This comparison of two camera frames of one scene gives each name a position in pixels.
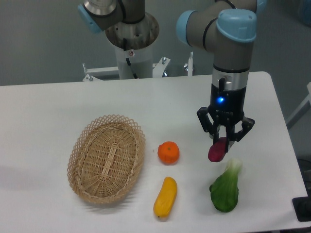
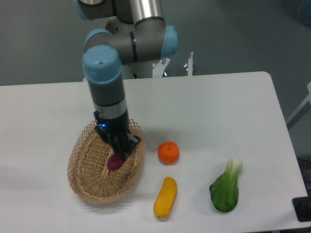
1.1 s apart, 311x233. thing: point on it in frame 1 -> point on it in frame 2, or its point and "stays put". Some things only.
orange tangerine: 168,153 stays put
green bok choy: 224,191 stays put
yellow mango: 164,202 stays put
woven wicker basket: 105,158 stays put
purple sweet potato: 218,151 -> 115,161
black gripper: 226,107 -> 115,122
